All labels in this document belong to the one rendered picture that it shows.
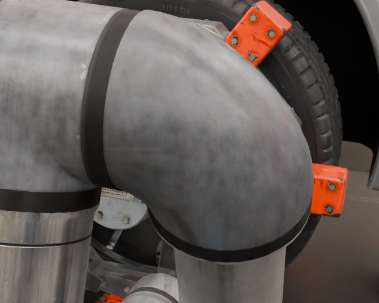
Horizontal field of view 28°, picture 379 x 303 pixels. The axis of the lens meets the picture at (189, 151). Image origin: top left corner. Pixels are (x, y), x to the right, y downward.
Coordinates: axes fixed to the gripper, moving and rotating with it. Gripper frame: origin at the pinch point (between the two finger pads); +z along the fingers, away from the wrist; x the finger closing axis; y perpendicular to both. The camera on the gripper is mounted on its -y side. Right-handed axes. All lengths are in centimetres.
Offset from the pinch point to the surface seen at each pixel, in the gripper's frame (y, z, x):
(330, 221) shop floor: 84, 220, 5
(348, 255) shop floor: 83, 186, 16
